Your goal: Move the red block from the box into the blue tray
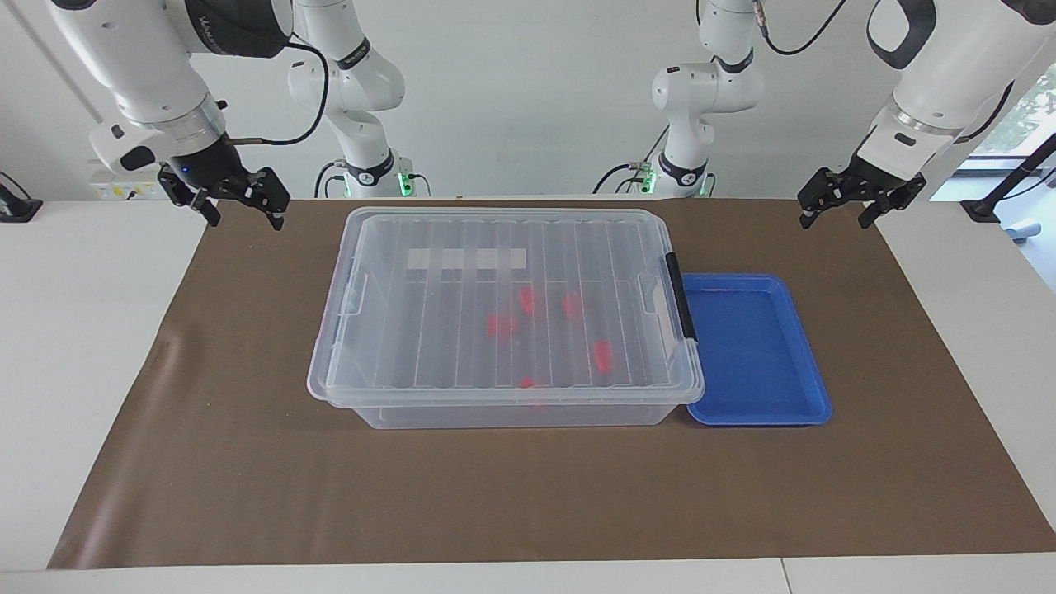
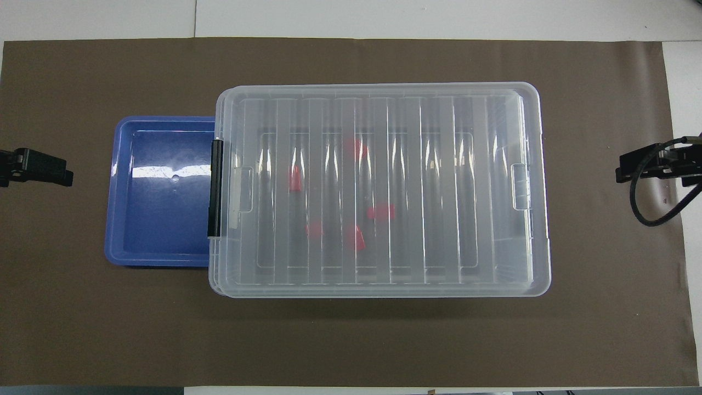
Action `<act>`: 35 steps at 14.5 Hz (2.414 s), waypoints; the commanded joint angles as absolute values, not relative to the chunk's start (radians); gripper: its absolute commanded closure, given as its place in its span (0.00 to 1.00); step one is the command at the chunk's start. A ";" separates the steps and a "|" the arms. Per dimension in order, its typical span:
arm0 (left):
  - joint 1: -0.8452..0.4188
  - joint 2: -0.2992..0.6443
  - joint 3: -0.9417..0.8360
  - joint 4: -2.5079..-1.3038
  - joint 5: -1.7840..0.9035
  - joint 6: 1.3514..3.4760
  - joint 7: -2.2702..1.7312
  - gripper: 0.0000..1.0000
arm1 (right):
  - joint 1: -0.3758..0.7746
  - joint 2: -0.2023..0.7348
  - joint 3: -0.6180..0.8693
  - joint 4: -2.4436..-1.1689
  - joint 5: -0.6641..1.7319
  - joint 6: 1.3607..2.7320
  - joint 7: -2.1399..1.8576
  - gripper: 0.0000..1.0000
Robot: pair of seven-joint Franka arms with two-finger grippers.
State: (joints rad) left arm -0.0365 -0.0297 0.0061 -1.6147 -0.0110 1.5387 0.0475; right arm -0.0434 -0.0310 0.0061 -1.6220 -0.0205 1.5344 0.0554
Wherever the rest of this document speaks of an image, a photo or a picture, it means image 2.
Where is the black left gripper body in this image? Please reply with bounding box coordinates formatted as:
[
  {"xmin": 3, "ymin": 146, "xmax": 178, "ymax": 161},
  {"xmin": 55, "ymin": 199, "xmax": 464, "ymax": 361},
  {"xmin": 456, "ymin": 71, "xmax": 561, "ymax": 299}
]
[{"xmin": 0, "ymin": 148, "xmax": 28, "ymax": 188}]

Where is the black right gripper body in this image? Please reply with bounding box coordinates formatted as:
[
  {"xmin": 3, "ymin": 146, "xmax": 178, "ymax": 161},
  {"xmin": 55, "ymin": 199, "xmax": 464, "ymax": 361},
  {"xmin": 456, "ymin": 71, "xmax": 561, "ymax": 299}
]
[{"xmin": 658, "ymin": 135, "xmax": 702, "ymax": 188}]

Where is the clear ribbed box lid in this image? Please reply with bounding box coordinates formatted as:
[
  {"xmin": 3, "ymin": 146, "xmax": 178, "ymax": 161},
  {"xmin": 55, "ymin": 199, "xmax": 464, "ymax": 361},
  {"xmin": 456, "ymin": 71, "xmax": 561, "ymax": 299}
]
[{"xmin": 215, "ymin": 82, "xmax": 552, "ymax": 298}]

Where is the blue plastic tray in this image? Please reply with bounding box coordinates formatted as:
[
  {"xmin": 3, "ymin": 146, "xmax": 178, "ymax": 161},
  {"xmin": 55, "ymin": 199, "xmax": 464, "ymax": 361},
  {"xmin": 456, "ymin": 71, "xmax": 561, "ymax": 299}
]
[{"xmin": 104, "ymin": 116, "xmax": 217, "ymax": 268}]

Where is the clear plastic storage box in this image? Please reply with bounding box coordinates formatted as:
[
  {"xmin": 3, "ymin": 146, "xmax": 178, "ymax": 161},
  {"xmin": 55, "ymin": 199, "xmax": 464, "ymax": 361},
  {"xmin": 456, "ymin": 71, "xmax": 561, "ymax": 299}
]
[{"xmin": 208, "ymin": 91, "xmax": 551, "ymax": 298}]

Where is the brown paper mat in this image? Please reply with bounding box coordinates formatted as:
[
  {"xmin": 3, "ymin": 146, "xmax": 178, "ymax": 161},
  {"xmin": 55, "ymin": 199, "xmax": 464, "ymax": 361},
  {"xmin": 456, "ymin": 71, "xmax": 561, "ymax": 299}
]
[{"xmin": 0, "ymin": 37, "xmax": 700, "ymax": 387}]

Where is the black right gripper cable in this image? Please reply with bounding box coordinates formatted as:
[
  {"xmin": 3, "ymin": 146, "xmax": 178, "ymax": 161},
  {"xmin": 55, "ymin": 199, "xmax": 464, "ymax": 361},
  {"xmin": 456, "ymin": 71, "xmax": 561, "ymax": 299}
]
[{"xmin": 630, "ymin": 136, "xmax": 702, "ymax": 227}]

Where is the black box latch handle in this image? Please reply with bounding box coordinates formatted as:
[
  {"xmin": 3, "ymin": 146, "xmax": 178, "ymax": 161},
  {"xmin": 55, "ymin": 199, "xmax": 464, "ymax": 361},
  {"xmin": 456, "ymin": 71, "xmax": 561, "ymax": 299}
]
[{"xmin": 207, "ymin": 139, "xmax": 224, "ymax": 238}]

